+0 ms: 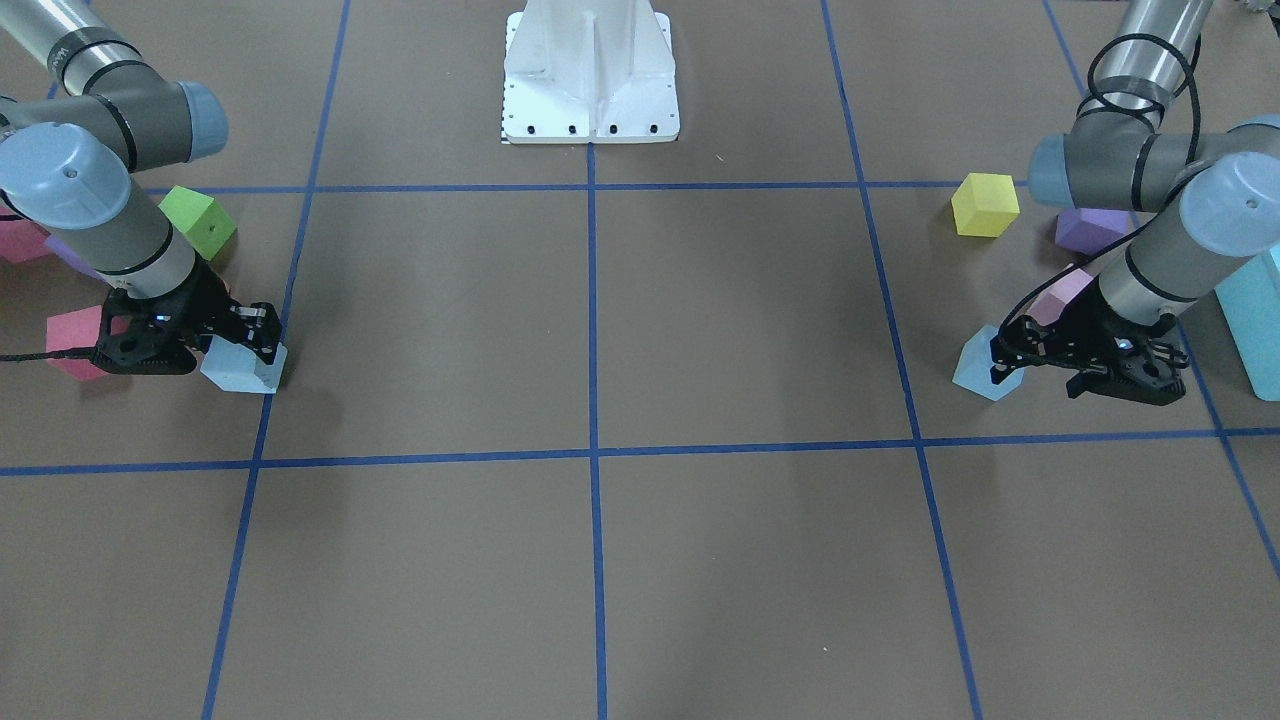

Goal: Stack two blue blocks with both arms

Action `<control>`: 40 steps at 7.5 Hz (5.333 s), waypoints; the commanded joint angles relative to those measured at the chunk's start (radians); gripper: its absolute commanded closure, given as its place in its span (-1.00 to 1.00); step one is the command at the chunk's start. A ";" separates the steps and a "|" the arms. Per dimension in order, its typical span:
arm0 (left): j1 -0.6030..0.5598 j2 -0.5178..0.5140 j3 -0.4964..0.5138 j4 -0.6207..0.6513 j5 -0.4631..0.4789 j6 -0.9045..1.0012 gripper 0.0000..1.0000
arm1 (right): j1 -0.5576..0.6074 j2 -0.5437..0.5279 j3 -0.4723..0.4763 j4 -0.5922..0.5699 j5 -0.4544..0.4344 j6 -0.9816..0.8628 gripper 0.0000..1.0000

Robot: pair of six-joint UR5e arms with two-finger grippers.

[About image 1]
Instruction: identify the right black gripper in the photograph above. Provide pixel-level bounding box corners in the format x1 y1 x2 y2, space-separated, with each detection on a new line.
105 263 282 366

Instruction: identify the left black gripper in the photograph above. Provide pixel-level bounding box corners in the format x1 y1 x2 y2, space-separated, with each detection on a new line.
989 284 1181 400

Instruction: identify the light blue block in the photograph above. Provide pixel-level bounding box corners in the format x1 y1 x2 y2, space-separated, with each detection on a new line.
952 325 1027 402
200 336 288 395

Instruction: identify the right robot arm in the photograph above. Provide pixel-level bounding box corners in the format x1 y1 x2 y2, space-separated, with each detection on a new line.
1 1 282 375

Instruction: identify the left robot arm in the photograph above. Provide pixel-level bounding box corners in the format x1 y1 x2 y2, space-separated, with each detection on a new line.
989 1 1277 406

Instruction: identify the pink foam block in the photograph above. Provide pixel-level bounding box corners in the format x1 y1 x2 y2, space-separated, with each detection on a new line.
1027 268 1094 327

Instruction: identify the green foam block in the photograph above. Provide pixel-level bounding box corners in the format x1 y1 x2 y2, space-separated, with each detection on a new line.
159 186 238 261

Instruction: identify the purple block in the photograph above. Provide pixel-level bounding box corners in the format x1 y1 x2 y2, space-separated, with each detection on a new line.
1053 208 1132 255
44 234 105 282

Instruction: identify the yellow foam block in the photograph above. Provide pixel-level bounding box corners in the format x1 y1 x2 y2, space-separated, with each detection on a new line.
950 172 1021 238

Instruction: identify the magenta block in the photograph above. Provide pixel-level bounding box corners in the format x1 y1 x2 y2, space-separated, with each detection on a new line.
45 305 113 382
1 219 52 264

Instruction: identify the cyan plastic bin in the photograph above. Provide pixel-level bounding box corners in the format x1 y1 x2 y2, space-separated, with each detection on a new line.
1215 246 1279 402

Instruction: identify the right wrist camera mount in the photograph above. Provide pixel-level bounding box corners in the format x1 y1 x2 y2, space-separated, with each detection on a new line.
90 315 198 375

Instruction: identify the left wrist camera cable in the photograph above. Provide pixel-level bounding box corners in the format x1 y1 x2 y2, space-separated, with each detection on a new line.
995 33 1201 346

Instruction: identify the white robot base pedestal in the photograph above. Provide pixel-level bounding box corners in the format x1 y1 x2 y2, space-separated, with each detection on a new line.
500 1 681 145

